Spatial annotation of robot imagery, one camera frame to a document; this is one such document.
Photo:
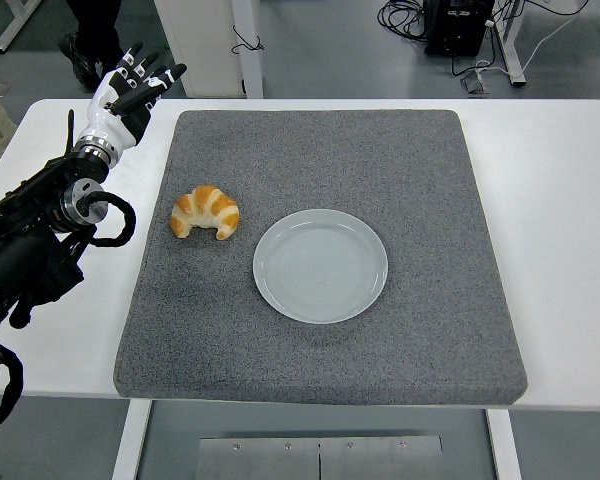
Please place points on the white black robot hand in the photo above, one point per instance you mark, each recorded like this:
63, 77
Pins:
105, 120

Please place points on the golden croissant bread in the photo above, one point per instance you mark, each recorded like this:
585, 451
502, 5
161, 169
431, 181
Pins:
215, 205

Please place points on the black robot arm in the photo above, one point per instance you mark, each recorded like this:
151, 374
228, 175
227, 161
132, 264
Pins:
20, 260

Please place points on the pale grey round plate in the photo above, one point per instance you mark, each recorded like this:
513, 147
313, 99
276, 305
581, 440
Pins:
320, 270

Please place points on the grey metal plate with screws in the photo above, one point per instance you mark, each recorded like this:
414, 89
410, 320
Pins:
260, 460

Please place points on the person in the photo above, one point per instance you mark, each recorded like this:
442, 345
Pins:
95, 25

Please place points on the white desk foot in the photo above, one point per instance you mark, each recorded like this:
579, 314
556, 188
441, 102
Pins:
15, 25

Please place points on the grey speckled mat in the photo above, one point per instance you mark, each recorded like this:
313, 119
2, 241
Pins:
330, 150

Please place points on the white table leg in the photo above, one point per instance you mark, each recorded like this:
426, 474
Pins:
505, 450
127, 445

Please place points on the black computer box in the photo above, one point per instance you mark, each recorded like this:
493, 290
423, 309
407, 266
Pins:
455, 30

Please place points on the clear floor socket cover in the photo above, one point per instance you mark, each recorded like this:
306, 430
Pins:
476, 82

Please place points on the white desk leg with foot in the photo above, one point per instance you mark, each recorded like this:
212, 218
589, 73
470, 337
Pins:
512, 55

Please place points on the white desk post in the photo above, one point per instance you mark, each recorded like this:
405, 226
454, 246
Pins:
250, 75

